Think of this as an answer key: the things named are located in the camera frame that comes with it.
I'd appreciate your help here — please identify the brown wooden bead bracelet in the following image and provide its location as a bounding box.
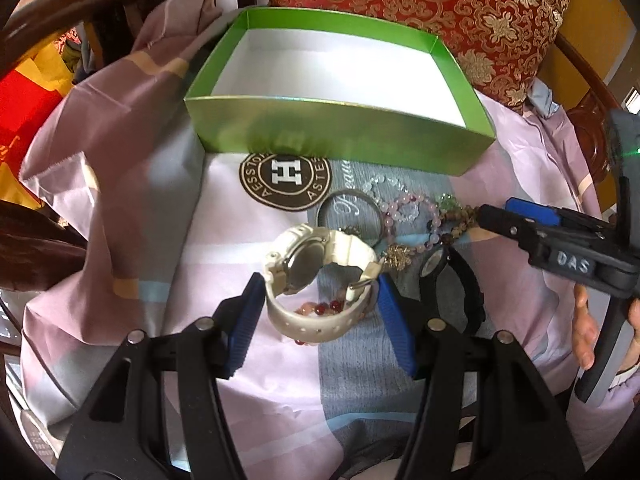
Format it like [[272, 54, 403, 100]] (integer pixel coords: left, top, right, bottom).
[[437, 204, 483, 247]]

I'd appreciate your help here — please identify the black wrist watch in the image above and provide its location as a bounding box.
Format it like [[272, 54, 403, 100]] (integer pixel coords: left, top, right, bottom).
[[418, 244, 486, 336]]

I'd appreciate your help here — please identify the gold pendant charm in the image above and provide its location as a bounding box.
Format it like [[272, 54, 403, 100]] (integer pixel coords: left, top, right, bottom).
[[381, 243, 416, 272]]

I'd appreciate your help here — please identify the pink bead bracelet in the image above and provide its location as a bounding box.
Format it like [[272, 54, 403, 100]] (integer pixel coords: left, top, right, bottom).
[[380, 192, 446, 254]]

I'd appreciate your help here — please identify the silver bangle bracelet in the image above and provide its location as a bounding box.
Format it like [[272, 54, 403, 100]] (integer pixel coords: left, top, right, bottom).
[[316, 188, 386, 252]]

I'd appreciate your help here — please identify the red bead bracelet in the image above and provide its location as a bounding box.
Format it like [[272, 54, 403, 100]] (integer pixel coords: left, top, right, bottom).
[[293, 298, 346, 348]]

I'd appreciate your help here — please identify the white wrist watch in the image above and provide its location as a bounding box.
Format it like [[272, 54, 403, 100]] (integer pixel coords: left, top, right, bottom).
[[262, 223, 383, 344]]

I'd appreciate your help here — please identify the red gold brocade cushion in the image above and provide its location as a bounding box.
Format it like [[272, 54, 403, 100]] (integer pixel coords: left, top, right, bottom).
[[269, 0, 570, 110]]

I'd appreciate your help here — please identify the pink grey patterned bedsheet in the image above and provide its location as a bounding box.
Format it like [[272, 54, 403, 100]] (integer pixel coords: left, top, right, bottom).
[[21, 0, 639, 479]]

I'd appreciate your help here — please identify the green gift box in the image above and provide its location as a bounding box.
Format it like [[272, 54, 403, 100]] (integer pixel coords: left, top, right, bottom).
[[184, 6, 496, 176]]

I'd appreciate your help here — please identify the red yellow bag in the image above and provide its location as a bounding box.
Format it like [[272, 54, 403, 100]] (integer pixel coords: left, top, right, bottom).
[[0, 44, 73, 210]]

